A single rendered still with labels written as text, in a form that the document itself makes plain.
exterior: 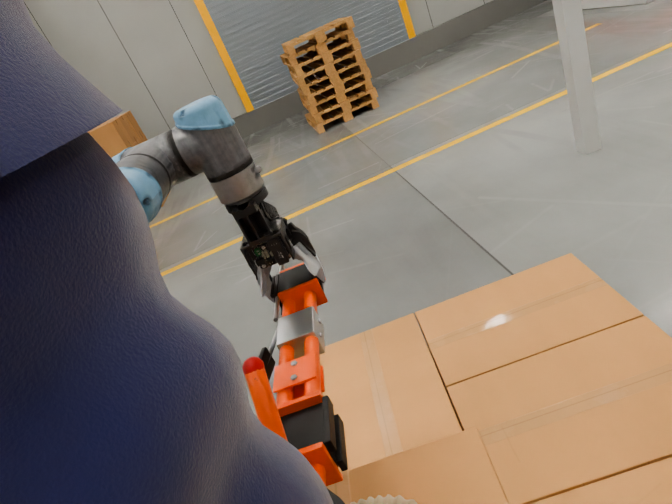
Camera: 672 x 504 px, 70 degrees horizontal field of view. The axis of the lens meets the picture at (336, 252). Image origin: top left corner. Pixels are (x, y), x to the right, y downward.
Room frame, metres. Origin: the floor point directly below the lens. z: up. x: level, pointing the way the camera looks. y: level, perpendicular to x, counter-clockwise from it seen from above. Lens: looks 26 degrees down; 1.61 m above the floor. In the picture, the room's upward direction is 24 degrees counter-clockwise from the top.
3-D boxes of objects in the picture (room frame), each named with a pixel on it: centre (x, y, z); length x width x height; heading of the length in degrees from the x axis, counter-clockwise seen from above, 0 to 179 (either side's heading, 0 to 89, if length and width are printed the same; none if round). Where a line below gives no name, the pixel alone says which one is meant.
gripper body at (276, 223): (0.73, 0.09, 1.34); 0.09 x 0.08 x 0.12; 173
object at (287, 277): (0.76, 0.08, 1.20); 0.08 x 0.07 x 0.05; 173
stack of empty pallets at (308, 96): (7.84, -1.03, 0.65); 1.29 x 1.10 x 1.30; 179
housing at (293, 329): (0.62, 0.10, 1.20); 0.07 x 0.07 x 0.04; 83
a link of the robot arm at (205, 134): (0.74, 0.10, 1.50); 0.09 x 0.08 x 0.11; 86
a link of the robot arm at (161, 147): (0.73, 0.20, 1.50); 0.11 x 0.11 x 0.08; 86
